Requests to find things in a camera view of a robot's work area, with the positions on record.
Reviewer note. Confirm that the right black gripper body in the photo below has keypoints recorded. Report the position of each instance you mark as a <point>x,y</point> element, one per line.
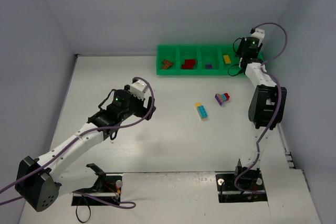
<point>242,48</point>

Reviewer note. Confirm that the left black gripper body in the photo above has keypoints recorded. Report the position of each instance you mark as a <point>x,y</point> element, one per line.
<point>148,107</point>

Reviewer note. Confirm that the yellow half-round lego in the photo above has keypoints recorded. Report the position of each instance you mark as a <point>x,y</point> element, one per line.
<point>226,59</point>

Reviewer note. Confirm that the brown lego plate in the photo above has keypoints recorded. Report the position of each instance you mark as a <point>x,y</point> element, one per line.
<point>167,64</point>

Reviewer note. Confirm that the yellow lego brick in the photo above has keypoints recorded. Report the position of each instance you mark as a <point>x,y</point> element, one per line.
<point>197,104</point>

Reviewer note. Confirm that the teal lego brick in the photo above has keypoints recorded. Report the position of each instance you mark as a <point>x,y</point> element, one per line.
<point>202,112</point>

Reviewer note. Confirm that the red lego brick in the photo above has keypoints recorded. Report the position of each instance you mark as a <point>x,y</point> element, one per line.
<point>188,64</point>

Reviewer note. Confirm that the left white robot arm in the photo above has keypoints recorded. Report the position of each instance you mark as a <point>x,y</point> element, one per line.
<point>40,181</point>

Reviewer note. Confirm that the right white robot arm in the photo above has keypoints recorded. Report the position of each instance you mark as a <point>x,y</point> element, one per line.
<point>266,107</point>

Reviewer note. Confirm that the green compartment bin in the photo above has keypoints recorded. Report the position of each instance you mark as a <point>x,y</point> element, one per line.
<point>203,54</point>

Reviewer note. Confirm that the pink teal red lego cluster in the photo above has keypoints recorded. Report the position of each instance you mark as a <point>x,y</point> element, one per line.
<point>222,98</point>

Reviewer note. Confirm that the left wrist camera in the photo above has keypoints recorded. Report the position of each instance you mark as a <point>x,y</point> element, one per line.
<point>137,87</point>

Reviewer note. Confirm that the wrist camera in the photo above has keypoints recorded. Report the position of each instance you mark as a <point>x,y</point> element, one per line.
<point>137,87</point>
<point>258,33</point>

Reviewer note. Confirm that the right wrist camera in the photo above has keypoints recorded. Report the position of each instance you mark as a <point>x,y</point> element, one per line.
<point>258,33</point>

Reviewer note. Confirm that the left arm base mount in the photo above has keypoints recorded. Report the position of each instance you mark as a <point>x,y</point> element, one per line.
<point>107,187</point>

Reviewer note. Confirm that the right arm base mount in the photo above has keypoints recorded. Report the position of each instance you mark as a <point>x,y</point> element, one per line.
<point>240,186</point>

